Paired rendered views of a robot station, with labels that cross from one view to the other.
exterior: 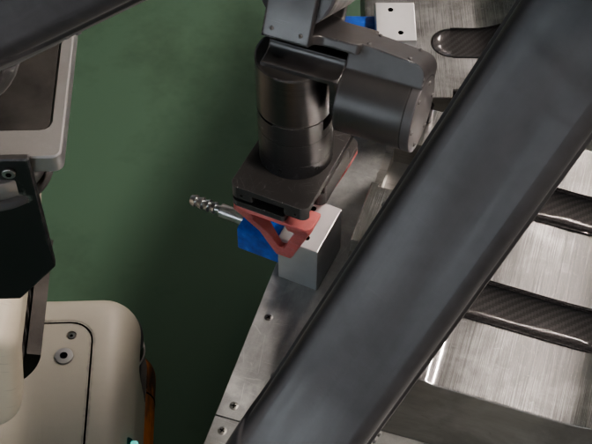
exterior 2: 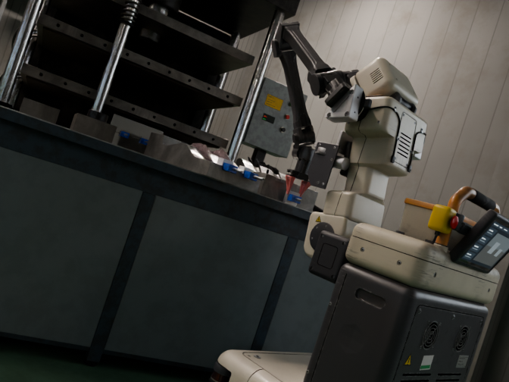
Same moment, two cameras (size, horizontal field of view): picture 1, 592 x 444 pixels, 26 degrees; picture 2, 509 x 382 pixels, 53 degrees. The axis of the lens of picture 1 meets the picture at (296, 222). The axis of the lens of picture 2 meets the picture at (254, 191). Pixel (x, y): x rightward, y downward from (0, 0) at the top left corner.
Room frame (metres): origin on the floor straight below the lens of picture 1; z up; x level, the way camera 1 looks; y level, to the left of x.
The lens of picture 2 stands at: (2.14, 1.46, 0.77)
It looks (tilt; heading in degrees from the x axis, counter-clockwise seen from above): 1 degrees up; 229
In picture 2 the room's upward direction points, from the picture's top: 19 degrees clockwise
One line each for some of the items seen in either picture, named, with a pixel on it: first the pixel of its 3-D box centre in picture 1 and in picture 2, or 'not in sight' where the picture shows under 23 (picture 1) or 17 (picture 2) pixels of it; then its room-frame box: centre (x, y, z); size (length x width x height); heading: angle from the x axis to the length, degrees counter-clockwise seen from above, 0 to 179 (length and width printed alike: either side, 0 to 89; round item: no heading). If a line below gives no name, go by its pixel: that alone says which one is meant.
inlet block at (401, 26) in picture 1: (342, 42); (251, 176); (0.86, -0.04, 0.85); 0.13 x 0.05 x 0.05; 90
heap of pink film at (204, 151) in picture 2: not in sight; (206, 151); (0.91, -0.31, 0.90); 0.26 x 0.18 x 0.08; 90
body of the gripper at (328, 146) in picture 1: (295, 136); (301, 168); (0.66, 0.00, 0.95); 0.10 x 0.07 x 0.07; 155
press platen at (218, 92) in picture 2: not in sight; (135, 70); (0.84, -1.35, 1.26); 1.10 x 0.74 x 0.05; 162
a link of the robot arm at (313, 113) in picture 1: (302, 80); (306, 154); (0.65, 0.00, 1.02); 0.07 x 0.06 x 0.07; 67
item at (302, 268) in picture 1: (258, 224); (295, 198); (0.67, 0.03, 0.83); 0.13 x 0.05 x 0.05; 65
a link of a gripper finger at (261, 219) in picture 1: (290, 206); (299, 186); (0.64, 0.00, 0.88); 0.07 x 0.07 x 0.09; 65
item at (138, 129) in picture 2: not in sight; (126, 137); (0.83, -1.21, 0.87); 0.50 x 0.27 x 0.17; 72
